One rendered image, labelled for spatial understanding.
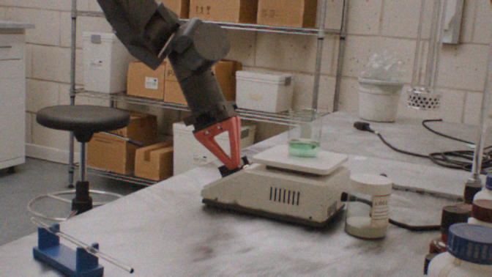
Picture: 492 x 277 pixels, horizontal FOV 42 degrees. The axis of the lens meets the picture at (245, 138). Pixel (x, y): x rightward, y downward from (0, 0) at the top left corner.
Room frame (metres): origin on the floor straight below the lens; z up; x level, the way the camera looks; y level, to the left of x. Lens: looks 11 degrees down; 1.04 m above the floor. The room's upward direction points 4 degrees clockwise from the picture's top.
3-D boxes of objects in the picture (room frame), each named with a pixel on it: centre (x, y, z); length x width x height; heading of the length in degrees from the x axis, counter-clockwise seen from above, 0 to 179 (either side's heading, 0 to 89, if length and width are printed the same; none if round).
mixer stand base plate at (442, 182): (1.21, -0.33, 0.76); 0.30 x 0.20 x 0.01; 67
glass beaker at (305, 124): (0.94, -0.09, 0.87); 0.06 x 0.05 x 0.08; 19
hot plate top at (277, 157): (0.95, -0.09, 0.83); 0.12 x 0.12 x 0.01; 66
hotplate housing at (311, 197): (0.96, -0.06, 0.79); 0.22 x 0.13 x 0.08; 66
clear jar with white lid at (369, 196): (0.87, -0.18, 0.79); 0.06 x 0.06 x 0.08
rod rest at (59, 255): (0.68, 0.19, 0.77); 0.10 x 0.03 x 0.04; 48
